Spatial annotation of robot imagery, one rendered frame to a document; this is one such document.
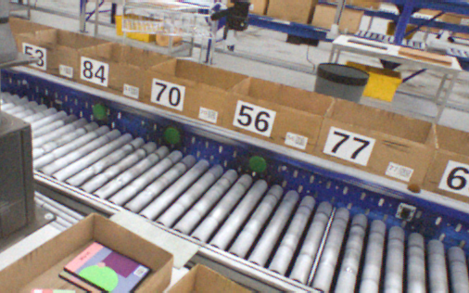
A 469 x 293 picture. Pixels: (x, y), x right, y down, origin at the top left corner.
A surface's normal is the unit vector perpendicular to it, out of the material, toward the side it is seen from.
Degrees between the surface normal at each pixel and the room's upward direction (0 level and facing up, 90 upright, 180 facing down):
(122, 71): 90
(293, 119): 90
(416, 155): 90
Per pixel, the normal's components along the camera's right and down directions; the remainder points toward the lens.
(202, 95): -0.45, 0.35
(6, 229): 0.85, 0.32
